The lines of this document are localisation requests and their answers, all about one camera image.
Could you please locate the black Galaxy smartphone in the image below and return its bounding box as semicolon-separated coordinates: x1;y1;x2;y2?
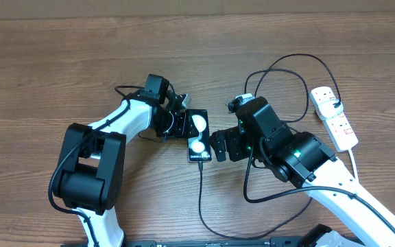
185;109;212;163

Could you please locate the black USB charging cable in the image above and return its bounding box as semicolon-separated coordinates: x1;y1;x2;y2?
197;53;344;241

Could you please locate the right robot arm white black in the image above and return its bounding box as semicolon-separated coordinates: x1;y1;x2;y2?
209;95;395;246

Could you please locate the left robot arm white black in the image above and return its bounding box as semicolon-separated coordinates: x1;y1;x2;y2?
47;74;191;246

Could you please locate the white USB charger adapter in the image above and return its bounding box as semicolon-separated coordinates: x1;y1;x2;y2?
309;86;344;120

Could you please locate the white power strip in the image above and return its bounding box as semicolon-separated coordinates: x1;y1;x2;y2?
322;113;359;152

